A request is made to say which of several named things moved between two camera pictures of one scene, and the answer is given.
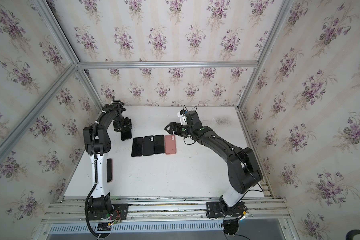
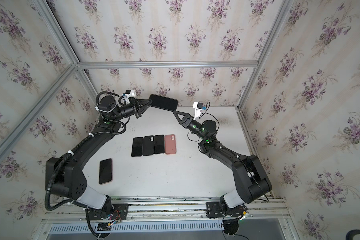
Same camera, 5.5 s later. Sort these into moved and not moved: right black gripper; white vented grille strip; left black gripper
Moved: left black gripper; right black gripper
Not moved: white vented grille strip
